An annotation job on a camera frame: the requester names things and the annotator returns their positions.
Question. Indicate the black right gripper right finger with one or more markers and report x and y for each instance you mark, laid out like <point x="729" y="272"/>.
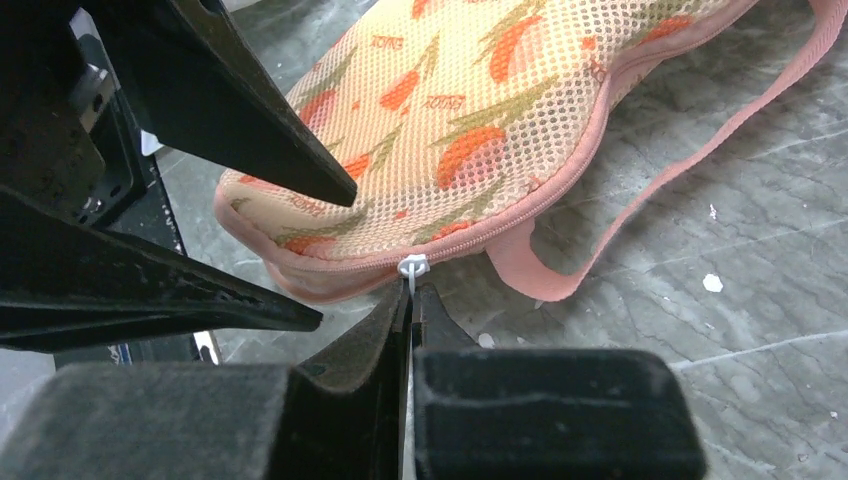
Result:
<point x="543" y="413"/>

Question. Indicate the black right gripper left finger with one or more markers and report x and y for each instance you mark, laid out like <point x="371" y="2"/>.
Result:
<point x="337" y="415"/>

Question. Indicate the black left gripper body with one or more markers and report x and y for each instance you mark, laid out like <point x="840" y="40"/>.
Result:
<point x="69" y="141"/>

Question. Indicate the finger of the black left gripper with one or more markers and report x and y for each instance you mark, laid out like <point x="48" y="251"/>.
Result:
<point x="191" y="80"/>
<point x="65" y="286"/>

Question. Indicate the white zipper pull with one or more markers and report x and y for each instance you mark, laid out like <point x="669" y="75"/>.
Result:
<point x="412" y="268"/>

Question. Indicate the tulip print mesh laundry bag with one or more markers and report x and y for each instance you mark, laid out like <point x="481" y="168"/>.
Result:
<point x="460" y="122"/>

